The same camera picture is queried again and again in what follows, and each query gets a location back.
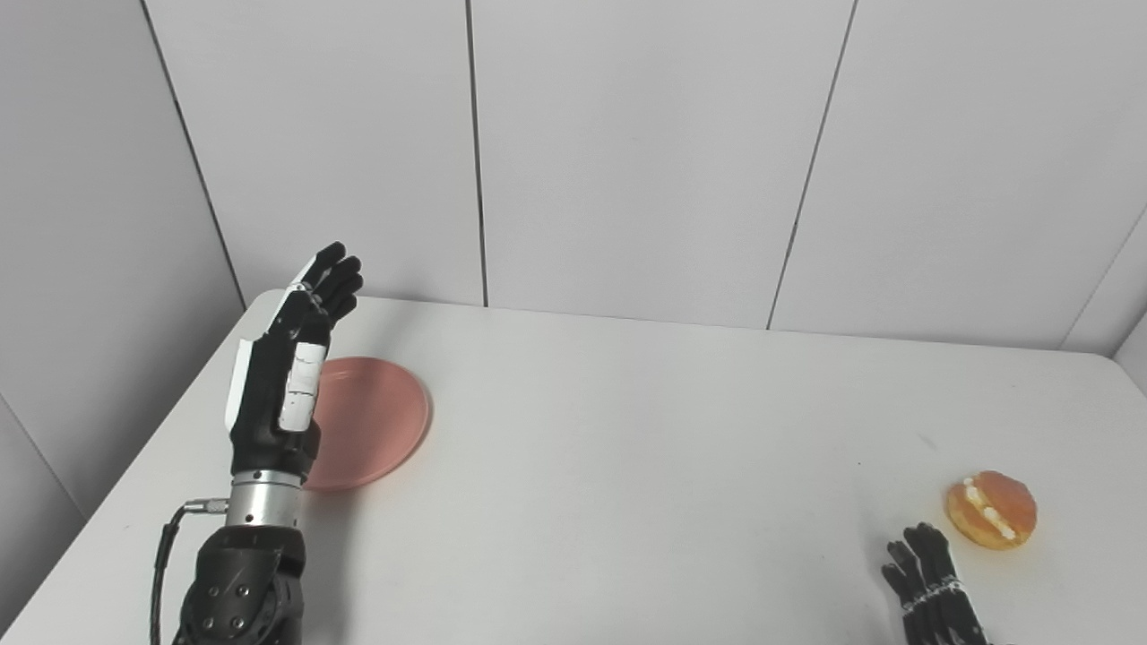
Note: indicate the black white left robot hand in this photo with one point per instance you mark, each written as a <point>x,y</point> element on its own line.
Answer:
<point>269,394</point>

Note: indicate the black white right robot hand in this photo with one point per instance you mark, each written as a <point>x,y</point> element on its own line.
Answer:
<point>936,591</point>

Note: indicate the cream puff pastry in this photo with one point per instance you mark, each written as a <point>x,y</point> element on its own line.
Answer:
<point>993,511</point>

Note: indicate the pink round plate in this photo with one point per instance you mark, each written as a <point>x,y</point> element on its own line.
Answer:
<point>372,421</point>

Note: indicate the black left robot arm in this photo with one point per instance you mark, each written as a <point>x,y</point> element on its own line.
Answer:
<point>246,573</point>

